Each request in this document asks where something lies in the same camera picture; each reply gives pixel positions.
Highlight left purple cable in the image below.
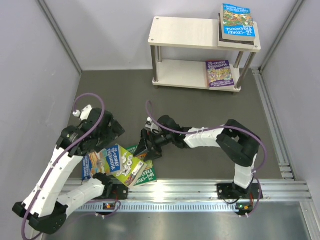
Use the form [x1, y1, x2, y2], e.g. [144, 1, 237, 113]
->
[21, 93, 122, 240]

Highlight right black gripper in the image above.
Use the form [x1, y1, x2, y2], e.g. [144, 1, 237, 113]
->
[134, 128, 175, 162]

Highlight white two-tier wooden shelf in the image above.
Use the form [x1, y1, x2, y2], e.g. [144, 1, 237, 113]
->
[148, 16, 262, 93]

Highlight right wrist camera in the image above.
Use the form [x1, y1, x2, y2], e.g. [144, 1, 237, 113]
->
[145, 117, 159, 132]

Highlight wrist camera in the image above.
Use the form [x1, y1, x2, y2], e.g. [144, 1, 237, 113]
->
[145, 117, 159, 132]
[72, 104, 93, 121]

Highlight tale of two cities book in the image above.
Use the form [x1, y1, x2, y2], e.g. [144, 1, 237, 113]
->
[217, 13, 261, 50]

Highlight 52-storey treehouse purple book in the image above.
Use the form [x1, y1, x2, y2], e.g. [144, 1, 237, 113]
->
[205, 60, 235, 89]

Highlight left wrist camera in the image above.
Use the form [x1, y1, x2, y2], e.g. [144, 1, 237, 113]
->
[72, 104, 93, 121]

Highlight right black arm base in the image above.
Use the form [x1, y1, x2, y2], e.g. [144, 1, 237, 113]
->
[216, 183, 240, 201]

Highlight aluminium mounting rail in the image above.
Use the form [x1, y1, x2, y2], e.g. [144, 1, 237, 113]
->
[61, 179, 313, 213]

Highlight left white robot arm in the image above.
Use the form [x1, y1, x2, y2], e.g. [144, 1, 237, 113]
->
[12, 105, 125, 235]

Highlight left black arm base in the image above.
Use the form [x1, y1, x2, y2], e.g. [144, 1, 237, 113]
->
[92, 184, 129, 201]

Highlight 104-storey treehouse green book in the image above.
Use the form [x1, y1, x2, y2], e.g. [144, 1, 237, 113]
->
[134, 153, 157, 187]

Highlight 65-storey treehouse lime book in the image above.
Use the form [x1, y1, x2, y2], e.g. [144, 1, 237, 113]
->
[112, 144, 147, 188]

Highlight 91-storey treehouse blue book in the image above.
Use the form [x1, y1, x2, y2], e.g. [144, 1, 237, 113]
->
[82, 145, 123, 180]

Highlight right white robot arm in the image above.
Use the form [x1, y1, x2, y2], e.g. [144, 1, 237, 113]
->
[133, 115, 262, 199]

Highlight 26-storey treehouse blue book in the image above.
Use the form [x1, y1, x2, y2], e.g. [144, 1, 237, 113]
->
[220, 3, 256, 42]

